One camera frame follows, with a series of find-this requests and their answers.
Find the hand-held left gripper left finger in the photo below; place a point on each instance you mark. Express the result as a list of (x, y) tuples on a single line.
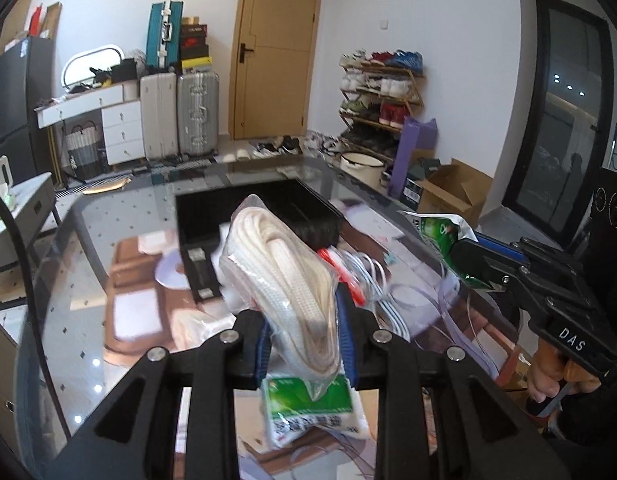
[(261, 355)]

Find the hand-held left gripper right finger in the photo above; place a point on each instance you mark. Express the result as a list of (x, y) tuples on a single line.
[(344, 332)]

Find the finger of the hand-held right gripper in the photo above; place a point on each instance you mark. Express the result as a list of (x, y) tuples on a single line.
[(503, 250), (481, 260)]

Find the striped shoelaces pack red label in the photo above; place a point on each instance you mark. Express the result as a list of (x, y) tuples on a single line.
[(383, 305)]

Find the green tissue packet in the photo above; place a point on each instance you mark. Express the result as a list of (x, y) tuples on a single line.
[(298, 405), (433, 230)]

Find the cream shoelaces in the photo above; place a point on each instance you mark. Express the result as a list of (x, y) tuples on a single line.
[(288, 270)]

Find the black cardboard box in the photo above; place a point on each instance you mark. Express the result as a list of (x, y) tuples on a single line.
[(208, 215)]

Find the person's right forearm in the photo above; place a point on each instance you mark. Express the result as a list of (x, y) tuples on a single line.
[(593, 415)]

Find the person's right hand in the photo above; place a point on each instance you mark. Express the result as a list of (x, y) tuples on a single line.
[(543, 375)]

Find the open cardboard box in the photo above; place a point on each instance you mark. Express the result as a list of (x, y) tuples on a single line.
[(453, 190)]

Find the purple yoga mat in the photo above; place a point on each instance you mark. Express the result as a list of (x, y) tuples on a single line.
[(408, 160)]

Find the printed table mat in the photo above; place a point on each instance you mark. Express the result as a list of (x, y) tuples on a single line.
[(138, 270)]

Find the white enamel basin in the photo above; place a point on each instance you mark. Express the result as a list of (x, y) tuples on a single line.
[(361, 167)]

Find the black framed glass door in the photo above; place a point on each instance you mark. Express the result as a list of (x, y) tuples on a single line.
[(563, 110)]

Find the wooden shoe rack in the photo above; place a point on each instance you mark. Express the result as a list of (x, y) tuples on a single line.
[(413, 91)]

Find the pile of sneakers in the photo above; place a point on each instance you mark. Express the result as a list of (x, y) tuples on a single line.
[(288, 145)]

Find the row of assorted shoes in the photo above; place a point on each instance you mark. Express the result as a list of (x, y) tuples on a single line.
[(383, 85)]

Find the silver suitcase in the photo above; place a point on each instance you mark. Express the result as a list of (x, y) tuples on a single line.
[(198, 110)]

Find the white suitcase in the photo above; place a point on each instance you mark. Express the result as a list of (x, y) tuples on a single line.
[(158, 115)]

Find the white dresser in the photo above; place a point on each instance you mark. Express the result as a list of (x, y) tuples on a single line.
[(121, 125)]

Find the woven basket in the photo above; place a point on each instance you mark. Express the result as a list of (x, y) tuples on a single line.
[(83, 150)]

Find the grey side cabinet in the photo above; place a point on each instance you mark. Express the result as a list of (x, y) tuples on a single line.
[(33, 200)]

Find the wooden door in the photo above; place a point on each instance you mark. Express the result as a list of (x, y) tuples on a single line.
[(278, 60)]

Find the green tissue box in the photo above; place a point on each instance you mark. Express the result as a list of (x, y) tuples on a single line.
[(7, 199)]

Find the black bag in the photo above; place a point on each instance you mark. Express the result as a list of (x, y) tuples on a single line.
[(124, 70)]

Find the stack of shoe boxes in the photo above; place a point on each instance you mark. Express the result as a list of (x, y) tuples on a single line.
[(194, 42)]

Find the teal suitcase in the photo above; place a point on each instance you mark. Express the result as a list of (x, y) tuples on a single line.
[(163, 35)]

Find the oval mirror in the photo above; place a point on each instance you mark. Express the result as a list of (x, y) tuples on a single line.
[(88, 57)]

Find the black refrigerator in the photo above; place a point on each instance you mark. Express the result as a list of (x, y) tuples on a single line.
[(23, 95)]

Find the flat cardboard boxes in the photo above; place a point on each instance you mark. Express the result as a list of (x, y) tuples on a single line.
[(18, 20)]

